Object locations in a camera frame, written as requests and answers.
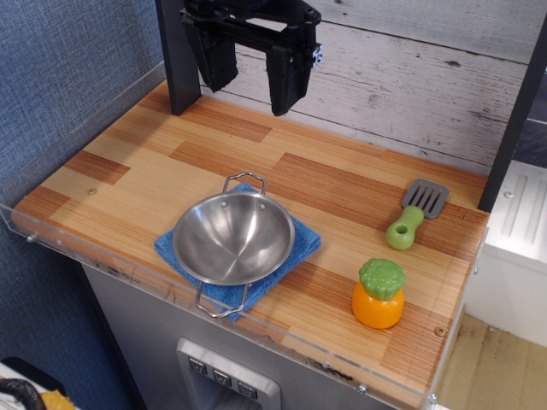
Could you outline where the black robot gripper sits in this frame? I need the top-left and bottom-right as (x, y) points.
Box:
(181, 1), (322, 116)

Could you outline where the green handled grey spatula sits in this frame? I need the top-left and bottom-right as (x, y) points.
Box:
(385, 179), (450, 250)

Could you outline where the silver metal pan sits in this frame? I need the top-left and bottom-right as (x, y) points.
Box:
(172, 172), (296, 319)

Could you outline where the blue folded cloth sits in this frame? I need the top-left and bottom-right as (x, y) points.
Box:
(153, 182), (322, 323)

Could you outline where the orange toy carrot green top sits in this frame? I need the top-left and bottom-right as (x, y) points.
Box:
(351, 258), (406, 329)

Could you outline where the silver dispenser button panel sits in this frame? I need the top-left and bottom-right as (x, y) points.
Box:
(176, 338), (282, 409)

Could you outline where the white ridged side counter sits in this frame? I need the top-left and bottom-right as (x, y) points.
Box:
(463, 161), (546, 346)

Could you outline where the yellow object bottom left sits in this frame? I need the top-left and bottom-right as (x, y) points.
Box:
(40, 390), (77, 410)

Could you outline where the dark grey left post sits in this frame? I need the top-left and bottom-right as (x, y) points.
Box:
(155, 0), (202, 115)

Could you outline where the dark grey post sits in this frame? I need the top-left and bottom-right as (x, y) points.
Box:
(478, 17), (546, 213)
(155, 0), (202, 115)

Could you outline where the dark grey right post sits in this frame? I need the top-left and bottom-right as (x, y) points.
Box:
(478, 17), (546, 213)

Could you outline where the clear acrylic guard rail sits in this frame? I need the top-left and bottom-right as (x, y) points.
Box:
(12, 85), (486, 409)

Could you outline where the black cable loop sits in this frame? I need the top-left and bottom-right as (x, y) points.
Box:
(0, 378), (46, 410)

